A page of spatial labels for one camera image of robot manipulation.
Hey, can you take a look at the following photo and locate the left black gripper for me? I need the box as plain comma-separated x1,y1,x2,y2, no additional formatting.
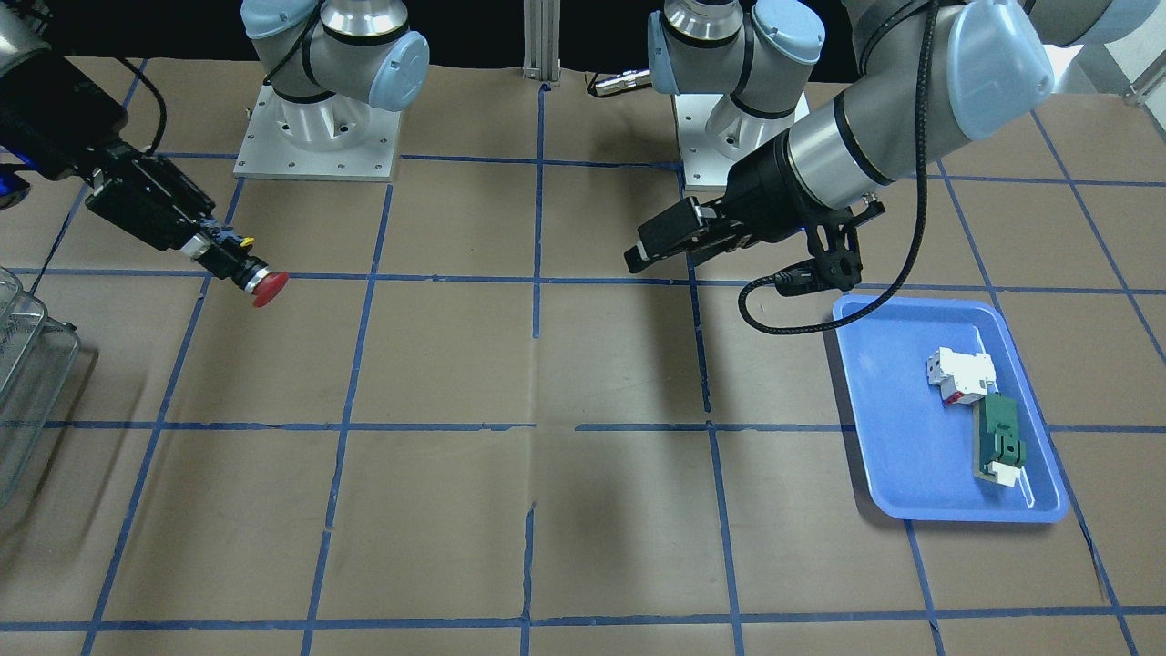
624,146,885,274

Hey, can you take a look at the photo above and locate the silver cable connector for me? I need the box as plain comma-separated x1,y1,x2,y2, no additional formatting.
586,69,653,98

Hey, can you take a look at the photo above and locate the red emergency stop button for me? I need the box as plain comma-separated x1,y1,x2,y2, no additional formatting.
230,258,289,308

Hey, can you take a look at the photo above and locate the blue plastic tray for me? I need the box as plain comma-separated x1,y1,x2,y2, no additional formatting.
836,296,1068,523

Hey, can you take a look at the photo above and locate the green terminal block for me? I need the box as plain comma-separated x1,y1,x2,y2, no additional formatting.
972,392,1028,488

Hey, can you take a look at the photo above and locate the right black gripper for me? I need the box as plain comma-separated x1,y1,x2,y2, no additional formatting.
85,150,257,278

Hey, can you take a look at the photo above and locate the wire mesh shelf basket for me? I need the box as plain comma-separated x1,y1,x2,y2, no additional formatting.
1,269,80,507

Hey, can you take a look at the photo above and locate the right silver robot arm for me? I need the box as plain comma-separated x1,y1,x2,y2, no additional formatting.
1,1,429,304

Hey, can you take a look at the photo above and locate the aluminium frame post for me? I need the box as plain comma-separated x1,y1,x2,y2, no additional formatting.
521,0,562,86

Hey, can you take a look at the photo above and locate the white circuit breaker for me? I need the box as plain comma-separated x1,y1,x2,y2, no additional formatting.
926,347,997,405

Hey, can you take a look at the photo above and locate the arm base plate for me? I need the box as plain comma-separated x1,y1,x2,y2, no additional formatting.
233,86,403,183
670,93,809,192

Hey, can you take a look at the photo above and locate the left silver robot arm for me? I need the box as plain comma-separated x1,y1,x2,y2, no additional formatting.
625,1,1158,290

